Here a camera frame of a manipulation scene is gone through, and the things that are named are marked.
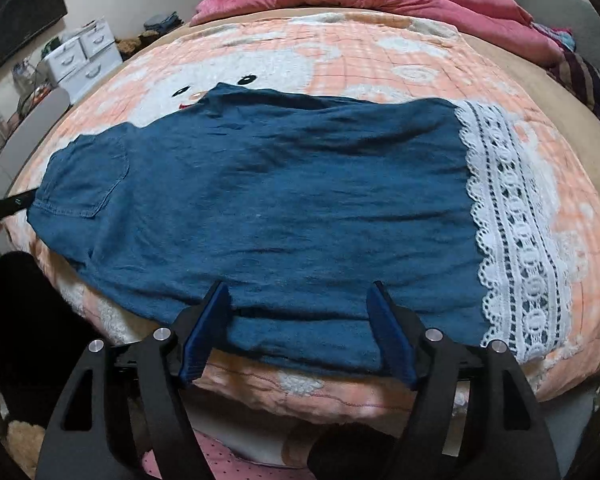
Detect grey pillow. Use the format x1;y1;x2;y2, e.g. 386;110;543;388
509;0;600;111

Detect dark striped cloth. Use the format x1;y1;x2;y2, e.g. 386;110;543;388
547;50;600;138

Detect black wall television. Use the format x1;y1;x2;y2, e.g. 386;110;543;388
0;0;68;76

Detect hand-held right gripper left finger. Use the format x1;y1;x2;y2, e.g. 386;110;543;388
35;281;231;480

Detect blue denim pants lace hem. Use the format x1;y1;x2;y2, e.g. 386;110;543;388
26;82;588;376

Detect multicoloured crumpled cloth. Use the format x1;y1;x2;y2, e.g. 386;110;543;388
532;22;576;51

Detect white drawer unit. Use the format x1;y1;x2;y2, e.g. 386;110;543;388
42;17;123;103

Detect peach bear printed blanket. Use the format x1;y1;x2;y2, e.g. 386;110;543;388
2;12;600;441

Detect dark brown plush toys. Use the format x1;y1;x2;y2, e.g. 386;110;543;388
117;30;156;58

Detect stack of folded clothes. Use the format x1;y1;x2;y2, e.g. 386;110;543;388
142;12;183;31

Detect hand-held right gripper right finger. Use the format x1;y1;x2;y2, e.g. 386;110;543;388
367;281;563;480

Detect grey rounded board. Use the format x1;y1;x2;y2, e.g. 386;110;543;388
0;87;71;196

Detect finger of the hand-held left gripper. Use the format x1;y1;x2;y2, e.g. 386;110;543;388
0;189;37;226

